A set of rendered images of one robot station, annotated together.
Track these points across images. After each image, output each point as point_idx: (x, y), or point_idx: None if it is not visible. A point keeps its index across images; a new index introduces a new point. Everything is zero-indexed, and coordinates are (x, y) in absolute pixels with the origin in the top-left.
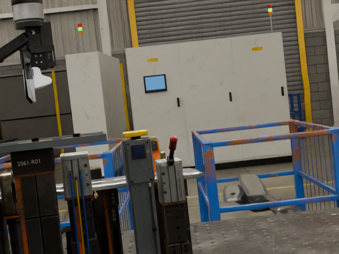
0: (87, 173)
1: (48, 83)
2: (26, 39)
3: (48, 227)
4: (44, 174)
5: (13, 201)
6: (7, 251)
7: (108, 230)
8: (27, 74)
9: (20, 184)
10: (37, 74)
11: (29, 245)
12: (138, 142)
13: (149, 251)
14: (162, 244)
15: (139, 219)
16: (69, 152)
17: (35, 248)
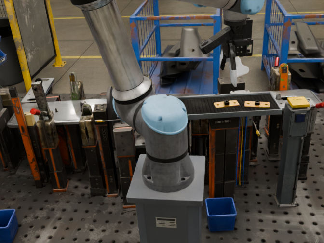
0: None
1: (246, 73)
2: (232, 34)
3: (229, 159)
4: (232, 128)
5: (199, 126)
6: None
7: (250, 133)
8: (232, 66)
9: (214, 134)
10: (238, 64)
11: (215, 168)
12: (301, 112)
13: (290, 175)
14: None
15: (289, 157)
16: (237, 92)
17: (218, 169)
